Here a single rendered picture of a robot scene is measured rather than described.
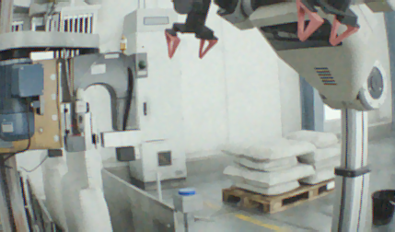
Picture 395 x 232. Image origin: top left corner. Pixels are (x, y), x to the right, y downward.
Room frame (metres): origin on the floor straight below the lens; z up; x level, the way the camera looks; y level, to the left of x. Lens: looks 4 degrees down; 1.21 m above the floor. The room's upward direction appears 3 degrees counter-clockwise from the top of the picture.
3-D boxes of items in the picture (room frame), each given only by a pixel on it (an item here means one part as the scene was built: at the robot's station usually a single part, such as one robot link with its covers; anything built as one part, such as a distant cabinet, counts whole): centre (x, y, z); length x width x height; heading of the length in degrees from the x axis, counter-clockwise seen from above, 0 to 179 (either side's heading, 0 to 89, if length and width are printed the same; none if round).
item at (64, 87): (1.52, 0.49, 1.26); 0.22 x 0.05 x 0.16; 28
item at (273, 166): (4.34, -0.64, 0.44); 0.66 x 0.42 x 0.14; 22
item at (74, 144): (1.47, 0.43, 1.04); 0.08 x 0.06 x 0.05; 118
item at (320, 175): (4.48, -1.31, 0.20); 0.67 x 0.43 x 0.15; 118
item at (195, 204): (1.53, 0.05, 0.81); 0.08 x 0.08 x 0.06; 28
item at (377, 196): (3.02, -1.54, 0.13); 0.30 x 0.30 x 0.26
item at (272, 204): (4.51, -0.93, 0.07); 1.20 x 0.82 x 0.14; 120
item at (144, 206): (2.16, 0.35, 0.53); 1.05 x 0.02 x 0.41; 28
